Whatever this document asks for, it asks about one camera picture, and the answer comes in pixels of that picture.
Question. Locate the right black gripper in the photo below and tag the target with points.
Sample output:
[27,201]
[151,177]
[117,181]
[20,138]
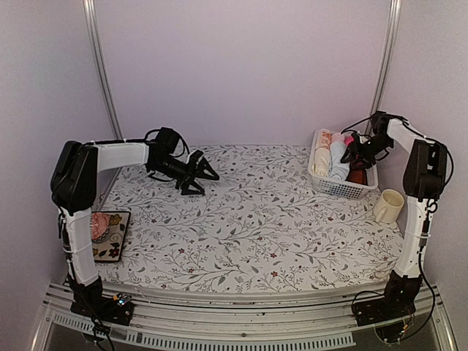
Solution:
[357,151]

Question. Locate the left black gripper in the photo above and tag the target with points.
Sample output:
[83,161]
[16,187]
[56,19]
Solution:
[184,183]

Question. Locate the light blue cloth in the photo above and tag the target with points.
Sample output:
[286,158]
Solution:
[338,170]

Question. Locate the cream white towel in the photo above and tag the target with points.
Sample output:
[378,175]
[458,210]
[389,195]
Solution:
[321,162]

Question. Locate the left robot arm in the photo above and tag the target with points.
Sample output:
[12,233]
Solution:
[74,189]

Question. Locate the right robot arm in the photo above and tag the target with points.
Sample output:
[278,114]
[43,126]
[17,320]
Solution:
[428,171]

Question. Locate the hot pink rolled towel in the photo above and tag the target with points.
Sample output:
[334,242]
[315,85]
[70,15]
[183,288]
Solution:
[348,140]

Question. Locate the light pink rolled towel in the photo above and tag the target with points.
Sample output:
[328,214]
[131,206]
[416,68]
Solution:
[337,138]

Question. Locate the dark red rolled towel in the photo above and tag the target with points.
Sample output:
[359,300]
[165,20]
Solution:
[357,176]

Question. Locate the cream printed rolled towel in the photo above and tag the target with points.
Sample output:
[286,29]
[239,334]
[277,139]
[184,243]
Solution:
[323,139]

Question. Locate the white plastic basket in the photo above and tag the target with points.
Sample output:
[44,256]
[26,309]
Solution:
[341,188]

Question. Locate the cream ceramic mug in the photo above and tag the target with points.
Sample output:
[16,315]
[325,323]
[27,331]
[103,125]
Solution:
[388,206]

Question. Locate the floral table cloth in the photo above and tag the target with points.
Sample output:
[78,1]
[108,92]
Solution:
[260,228]

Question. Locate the pink patterned cupcake liner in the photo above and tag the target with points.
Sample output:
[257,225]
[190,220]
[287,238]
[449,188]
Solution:
[100,223]

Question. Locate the floral square plate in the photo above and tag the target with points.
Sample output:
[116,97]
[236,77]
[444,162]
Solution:
[109,249]

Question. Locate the right aluminium frame post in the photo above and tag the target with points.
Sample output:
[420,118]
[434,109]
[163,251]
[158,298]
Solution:
[388,48]

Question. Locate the aluminium frame post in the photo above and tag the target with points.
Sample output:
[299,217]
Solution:
[388,48]
[99,61]

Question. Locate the front aluminium rail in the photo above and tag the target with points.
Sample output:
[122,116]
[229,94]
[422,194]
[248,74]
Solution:
[310,320]

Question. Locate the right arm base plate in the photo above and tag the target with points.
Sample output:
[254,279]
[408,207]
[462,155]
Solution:
[377,310]

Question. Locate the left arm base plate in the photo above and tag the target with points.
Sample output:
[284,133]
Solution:
[103,309]

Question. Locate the left aluminium frame post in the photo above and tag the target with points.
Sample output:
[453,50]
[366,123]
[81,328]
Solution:
[99,61]

